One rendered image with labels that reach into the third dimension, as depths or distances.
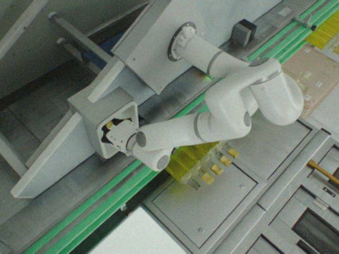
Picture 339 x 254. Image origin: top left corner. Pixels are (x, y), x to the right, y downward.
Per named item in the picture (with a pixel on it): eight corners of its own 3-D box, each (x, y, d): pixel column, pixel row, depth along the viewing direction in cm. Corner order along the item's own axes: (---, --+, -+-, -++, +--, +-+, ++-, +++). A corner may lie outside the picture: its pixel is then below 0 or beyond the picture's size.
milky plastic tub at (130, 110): (91, 147, 127) (105, 161, 124) (80, 112, 108) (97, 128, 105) (125, 122, 134) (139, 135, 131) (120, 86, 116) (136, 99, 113)
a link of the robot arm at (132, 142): (132, 164, 105) (126, 160, 107) (151, 147, 109) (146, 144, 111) (126, 149, 100) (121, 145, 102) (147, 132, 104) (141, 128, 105)
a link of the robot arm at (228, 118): (230, 117, 96) (209, 72, 91) (302, 102, 82) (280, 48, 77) (206, 148, 85) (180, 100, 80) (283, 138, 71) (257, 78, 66)
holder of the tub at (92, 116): (93, 153, 131) (105, 165, 128) (80, 111, 109) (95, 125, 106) (125, 129, 139) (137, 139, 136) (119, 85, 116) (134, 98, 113)
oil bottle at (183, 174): (149, 155, 142) (185, 188, 134) (149, 148, 137) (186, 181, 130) (158, 148, 145) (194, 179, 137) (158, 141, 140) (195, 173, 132)
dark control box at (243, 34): (230, 38, 162) (243, 46, 159) (233, 25, 155) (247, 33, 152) (240, 30, 165) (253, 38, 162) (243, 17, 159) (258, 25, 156)
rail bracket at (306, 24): (290, 20, 175) (312, 33, 170) (295, 9, 169) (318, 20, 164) (294, 17, 177) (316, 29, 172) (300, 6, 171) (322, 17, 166)
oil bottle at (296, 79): (261, 70, 190) (300, 95, 180) (265, 63, 186) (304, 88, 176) (267, 66, 193) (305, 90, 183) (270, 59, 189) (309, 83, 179)
